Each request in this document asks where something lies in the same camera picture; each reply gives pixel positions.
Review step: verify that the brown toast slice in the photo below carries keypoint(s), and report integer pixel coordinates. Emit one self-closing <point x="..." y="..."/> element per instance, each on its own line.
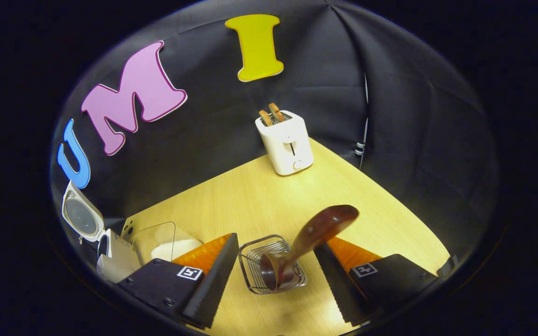
<point x="277" y="112"/>
<point x="265" y="117"/>

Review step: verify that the white toaster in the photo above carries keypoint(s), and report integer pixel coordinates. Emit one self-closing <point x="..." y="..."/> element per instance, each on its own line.
<point x="287" y="149"/>

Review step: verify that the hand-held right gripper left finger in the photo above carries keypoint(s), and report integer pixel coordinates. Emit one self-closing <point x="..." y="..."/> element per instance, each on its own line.
<point x="215" y="280"/>

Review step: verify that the brown wooden spoon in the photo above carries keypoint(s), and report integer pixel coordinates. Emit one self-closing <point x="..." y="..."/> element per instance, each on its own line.
<point x="315" y="228"/>

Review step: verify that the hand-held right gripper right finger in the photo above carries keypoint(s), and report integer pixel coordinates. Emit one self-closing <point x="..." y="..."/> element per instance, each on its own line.
<point x="334" y="284"/>

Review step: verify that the white rice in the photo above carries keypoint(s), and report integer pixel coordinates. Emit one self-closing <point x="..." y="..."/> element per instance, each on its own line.
<point x="180" y="247"/>

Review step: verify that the white rice cooker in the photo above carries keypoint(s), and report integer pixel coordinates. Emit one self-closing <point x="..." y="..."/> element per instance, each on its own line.
<point x="119" y="256"/>

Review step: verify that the clear plastic container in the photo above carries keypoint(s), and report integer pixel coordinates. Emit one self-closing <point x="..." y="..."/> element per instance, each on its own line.
<point x="157" y="233"/>

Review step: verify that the black backdrop cloth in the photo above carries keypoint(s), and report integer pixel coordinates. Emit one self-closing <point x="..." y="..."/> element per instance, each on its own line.
<point x="320" y="93"/>

